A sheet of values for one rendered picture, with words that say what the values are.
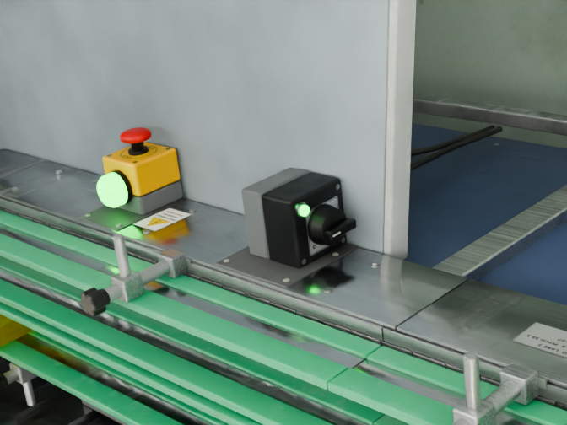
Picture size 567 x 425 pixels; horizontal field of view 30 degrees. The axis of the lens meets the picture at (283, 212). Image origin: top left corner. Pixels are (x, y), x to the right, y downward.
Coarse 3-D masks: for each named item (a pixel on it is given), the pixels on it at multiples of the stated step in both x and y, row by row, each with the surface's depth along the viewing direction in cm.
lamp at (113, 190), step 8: (104, 176) 133; (112, 176) 133; (120, 176) 133; (104, 184) 132; (112, 184) 132; (120, 184) 132; (128, 184) 133; (104, 192) 133; (112, 192) 132; (120, 192) 132; (128, 192) 133; (104, 200) 133; (112, 200) 132; (120, 200) 133; (128, 200) 134
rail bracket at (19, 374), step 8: (16, 368) 142; (0, 376) 141; (8, 376) 142; (16, 376) 142; (24, 376) 143; (32, 376) 144; (0, 384) 140; (8, 384) 142; (24, 384) 144; (0, 392) 141; (24, 392) 145; (32, 392) 145; (32, 400) 145
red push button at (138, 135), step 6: (126, 132) 134; (132, 132) 134; (138, 132) 134; (144, 132) 134; (150, 132) 135; (120, 138) 134; (126, 138) 133; (132, 138) 133; (138, 138) 133; (144, 138) 134; (132, 144) 135; (138, 144) 135
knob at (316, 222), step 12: (324, 204) 114; (312, 216) 113; (324, 216) 112; (336, 216) 113; (312, 228) 113; (324, 228) 112; (336, 228) 112; (348, 228) 113; (312, 240) 114; (324, 240) 113; (336, 240) 114
